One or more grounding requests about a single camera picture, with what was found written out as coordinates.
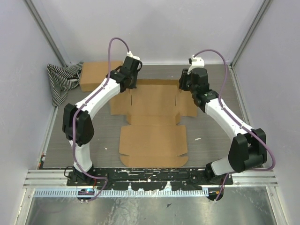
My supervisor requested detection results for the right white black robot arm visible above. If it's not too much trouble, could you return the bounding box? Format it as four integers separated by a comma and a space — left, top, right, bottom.
179, 67, 267, 185

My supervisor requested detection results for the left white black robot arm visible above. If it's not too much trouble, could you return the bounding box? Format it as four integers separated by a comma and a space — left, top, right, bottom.
62, 52, 143, 186

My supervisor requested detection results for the closed brown cardboard box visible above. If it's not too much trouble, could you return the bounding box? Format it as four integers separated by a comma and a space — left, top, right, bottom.
80, 61, 108, 92

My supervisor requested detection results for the striped black white cloth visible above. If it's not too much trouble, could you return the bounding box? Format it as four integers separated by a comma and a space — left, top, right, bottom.
46, 61, 83, 107

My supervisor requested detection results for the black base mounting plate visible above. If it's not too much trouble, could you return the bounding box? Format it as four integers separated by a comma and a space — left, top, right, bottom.
64, 167, 225, 191

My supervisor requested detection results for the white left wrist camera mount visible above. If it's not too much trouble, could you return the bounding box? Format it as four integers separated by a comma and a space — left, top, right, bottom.
127, 51, 140, 60

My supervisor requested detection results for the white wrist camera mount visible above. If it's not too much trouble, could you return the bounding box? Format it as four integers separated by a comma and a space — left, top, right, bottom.
127, 51, 140, 60
187, 55, 205, 74

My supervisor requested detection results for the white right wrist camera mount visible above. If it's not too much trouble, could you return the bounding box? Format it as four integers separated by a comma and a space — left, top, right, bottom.
187, 55, 205, 74

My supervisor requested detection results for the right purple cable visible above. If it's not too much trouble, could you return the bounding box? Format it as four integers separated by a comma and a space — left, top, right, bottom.
194, 48, 276, 203

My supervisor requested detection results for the purple cable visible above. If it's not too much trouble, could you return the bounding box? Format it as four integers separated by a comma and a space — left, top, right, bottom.
71, 37, 131, 203
194, 48, 276, 203

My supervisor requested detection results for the right aluminium corner post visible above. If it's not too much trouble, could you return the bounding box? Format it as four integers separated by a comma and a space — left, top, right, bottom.
231, 0, 274, 68

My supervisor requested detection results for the aluminium corner post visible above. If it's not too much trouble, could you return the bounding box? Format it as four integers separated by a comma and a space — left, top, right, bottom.
24, 0, 71, 67
231, 0, 274, 68

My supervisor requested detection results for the left aluminium corner post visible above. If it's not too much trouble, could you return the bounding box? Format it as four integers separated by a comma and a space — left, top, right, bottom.
24, 0, 71, 67

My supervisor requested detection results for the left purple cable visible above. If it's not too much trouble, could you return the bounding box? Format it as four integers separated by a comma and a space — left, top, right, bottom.
71, 37, 131, 203

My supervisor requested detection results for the aluminium front rail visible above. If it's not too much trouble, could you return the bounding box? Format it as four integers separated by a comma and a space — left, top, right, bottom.
24, 167, 278, 190

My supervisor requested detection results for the white slotted cable duct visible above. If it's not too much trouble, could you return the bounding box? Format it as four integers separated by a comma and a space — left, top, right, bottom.
33, 187, 209, 198

